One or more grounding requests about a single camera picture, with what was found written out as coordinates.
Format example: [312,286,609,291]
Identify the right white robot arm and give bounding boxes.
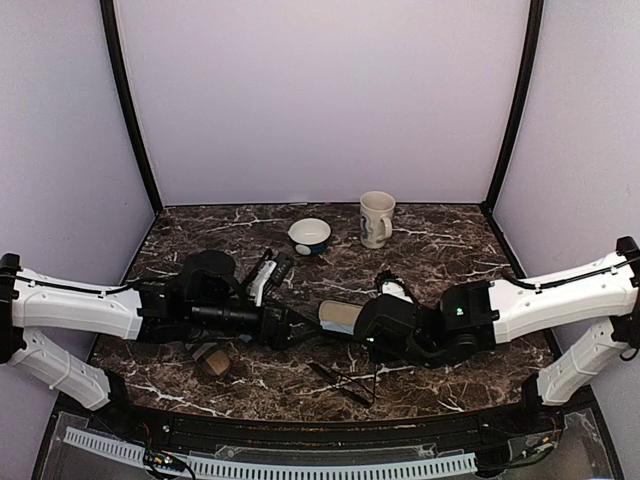
[353,236,639,434]

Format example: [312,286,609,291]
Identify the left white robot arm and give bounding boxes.
[1,250,321,436]

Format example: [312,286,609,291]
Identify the white slotted cable duct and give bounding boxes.
[63,427,478,479]

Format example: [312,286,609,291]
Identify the left black frame post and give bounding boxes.
[99,0,164,216]

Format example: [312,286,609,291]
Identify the white and navy bowl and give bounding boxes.
[288,218,332,256]

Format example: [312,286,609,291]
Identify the black aviator sunglasses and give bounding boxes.
[307,362,376,408]

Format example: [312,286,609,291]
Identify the white seahorse mug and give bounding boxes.
[360,191,396,249]

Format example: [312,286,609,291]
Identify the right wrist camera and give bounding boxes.
[374,270,416,304]

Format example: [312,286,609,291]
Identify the light blue cloth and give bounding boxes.
[321,322,354,336]

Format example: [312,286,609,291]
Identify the black front rail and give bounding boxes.
[49,389,596,454]

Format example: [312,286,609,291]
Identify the black frame post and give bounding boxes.
[481,0,545,216]
[99,0,164,216]

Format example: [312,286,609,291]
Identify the black checkered glasses case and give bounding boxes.
[318,300,362,327]

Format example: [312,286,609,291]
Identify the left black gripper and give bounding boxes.
[190,294,323,353]

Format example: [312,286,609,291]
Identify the right black frame post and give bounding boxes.
[481,0,545,216]

